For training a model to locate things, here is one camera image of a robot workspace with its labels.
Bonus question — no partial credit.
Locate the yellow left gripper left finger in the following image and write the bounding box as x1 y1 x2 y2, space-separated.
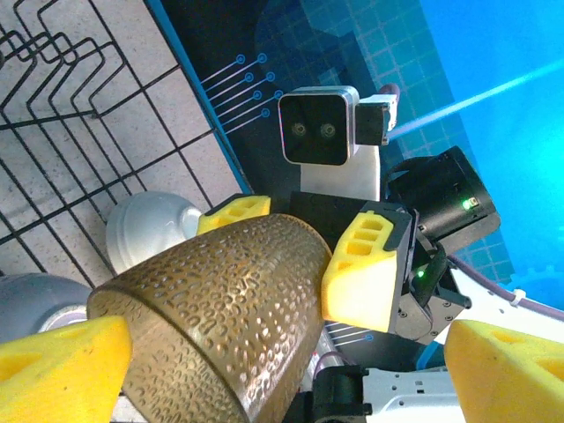
0 315 133 423

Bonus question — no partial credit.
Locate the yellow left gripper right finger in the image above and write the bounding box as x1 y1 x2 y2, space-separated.
444 319 564 423

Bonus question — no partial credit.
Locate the white ribbed ceramic bowl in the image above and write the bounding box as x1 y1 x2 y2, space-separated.
105 191 204 275

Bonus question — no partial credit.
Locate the gold textured cup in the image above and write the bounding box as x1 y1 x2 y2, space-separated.
86 213 334 423

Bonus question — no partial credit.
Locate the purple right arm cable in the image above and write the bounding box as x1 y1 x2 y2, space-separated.
315 82 564 375

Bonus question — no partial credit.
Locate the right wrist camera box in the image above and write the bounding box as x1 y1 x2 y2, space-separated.
277 85 401 202

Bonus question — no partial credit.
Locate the black wire dish rack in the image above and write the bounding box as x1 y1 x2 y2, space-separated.
0 0 259 290

